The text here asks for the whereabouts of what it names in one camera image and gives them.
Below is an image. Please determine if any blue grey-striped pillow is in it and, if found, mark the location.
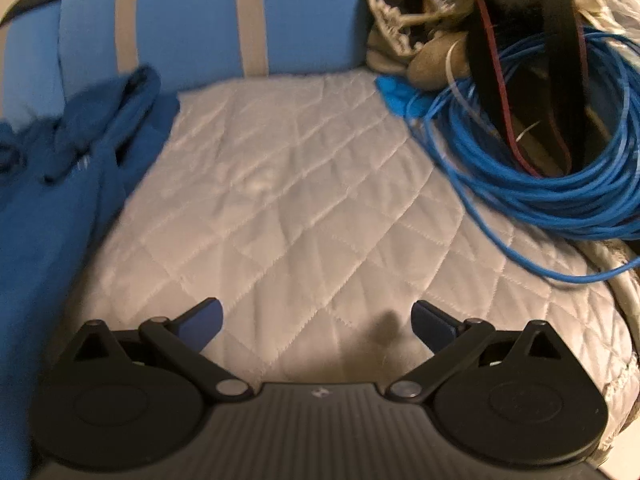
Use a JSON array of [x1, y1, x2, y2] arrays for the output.
[[59, 0, 373, 92], [0, 0, 67, 123]]

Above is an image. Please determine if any blue coiled cable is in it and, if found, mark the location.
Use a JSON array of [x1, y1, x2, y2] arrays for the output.
[[404, 29, 640, 287]]

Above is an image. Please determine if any beige plush object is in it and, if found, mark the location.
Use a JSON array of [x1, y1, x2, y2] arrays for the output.
[[406, 31, 472, 90]]

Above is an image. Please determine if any cream knitted cloth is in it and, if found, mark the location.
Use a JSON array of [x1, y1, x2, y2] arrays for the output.
[[364, 0, 481, 92]]

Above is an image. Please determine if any white cord bundle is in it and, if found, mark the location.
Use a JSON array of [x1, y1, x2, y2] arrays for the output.
[[574, 0, 640, 43]]

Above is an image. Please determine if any dark blue garment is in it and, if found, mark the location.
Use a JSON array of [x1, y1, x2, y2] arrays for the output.
[[0, 64, 181, 480]]

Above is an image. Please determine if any small bright blue cloth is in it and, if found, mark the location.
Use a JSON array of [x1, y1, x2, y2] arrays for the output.
[[375, 74, 427, 119]]

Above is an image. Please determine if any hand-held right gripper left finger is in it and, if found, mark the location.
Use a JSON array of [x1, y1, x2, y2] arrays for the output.
[[72, 297, 251, 403]]

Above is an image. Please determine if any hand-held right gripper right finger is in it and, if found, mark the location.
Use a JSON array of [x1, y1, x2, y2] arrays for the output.
[[390, 300, 568, 403]]

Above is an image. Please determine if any black red-edged strap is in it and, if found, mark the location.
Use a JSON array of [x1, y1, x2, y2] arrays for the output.
[[465, 0, 590, 179]]

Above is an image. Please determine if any grey quilted bedspread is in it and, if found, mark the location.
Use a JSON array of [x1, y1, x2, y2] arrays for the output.
[[45, 67, 640, 461]]

